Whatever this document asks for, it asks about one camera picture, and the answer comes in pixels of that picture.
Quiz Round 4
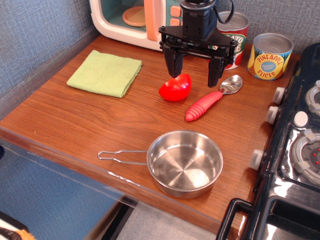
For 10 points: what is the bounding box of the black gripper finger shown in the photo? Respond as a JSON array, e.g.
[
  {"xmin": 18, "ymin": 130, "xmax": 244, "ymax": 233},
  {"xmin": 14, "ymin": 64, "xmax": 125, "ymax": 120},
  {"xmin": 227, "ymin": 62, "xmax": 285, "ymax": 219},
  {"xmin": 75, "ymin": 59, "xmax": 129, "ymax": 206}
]
[
  {"xmin": 163, "ymin": 44, "xmax": 183, "ymax": 78},
  {"xmin": 207, "ymin": 55, "xmax": 225, "ymax": 88}
]

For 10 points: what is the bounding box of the toy microwave oven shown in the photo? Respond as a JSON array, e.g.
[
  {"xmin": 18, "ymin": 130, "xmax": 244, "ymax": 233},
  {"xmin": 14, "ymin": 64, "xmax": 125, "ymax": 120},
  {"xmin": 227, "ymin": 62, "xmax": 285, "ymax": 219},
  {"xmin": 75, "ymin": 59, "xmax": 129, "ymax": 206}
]
[{"xmin": 89, "ymin": 0, "xmax": 183, "ymax": 51}]

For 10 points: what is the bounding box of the red plastic tomato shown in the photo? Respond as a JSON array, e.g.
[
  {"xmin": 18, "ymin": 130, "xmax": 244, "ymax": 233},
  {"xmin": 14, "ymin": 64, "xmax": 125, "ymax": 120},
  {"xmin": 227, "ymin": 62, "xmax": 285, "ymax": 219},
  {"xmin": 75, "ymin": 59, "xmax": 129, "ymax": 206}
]
[{"xmin": 158, "ymin": 73, "xmax": 192, "ymax": 102}]

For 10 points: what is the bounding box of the black toy stove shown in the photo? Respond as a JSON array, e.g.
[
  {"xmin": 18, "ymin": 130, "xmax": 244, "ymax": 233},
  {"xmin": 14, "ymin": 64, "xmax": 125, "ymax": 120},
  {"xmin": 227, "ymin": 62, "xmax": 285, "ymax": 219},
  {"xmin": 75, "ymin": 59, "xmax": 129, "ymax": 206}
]
[{"xmin": 216, "ymin": 43, "xmax": 320, "ymax": 240}]

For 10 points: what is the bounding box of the spoon with red handle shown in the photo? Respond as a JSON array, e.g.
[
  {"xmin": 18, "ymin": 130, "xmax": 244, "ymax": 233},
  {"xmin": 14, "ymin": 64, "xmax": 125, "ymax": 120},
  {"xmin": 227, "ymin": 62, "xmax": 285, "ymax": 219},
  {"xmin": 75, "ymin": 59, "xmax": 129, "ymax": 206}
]
[{"xmin": 185, "ymin": 75, "xmax": 243, "ymax": 122}]

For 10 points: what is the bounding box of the pineapple slices can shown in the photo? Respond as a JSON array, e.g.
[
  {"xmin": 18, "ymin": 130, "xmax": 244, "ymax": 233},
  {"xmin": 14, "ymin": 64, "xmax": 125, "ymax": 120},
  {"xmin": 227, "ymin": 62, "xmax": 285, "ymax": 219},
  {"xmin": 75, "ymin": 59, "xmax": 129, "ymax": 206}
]
[{"xmin": 247, "ymin": 32, "xmax": 294, "ymax": 81}]

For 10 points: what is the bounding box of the clear acrylic barrier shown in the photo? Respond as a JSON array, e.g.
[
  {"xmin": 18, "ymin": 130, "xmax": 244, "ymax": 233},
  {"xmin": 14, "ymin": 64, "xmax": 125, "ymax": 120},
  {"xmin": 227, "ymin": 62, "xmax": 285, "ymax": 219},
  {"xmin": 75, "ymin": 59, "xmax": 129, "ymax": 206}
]
[{"xmin": 0, "ymin": 139, "xmax": 136, "ymax": 240}]

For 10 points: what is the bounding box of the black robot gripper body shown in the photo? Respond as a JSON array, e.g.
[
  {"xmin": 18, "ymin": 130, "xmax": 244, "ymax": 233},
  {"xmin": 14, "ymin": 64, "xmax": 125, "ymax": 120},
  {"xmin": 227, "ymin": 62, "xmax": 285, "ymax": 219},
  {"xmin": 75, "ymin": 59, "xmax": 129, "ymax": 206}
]
[{"xmin": 159, "ymin": 0, "xmax": 238, "ymax": 66}]

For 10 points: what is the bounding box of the stainless steel pot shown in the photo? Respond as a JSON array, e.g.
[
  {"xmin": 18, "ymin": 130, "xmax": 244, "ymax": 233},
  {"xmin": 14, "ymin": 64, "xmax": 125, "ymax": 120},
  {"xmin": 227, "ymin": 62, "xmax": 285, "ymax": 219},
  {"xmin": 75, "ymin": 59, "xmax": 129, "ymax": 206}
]
[{"xmin": 97, "ymin": 129, "xmax": 224, "ymax": 200}]

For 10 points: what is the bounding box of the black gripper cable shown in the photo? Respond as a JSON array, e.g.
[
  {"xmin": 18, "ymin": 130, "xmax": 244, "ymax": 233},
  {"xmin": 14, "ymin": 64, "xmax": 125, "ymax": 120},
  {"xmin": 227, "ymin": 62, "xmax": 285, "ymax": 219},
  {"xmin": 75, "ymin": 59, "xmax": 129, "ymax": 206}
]
[{"xmin": 212, "ymin": 0, "xmax": 235, "ymax": 25}]

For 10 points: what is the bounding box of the tomato can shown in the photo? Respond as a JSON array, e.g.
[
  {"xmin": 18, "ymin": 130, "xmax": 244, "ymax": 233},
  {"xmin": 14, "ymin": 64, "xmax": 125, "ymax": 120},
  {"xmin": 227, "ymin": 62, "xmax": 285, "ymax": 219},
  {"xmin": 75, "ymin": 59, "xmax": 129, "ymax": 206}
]
[{"xmin": 217, "ymin": 12, "xmax": 250, "ymax": 70}]

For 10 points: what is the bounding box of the green folded cloth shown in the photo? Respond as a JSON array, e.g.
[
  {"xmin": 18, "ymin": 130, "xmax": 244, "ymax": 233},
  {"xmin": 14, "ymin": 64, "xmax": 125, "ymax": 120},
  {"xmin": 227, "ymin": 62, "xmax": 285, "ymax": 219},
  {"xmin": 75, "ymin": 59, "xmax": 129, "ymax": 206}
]
[{"xmin": 66, "ymin": 50, "xmax": 142, "ymax": 98}]

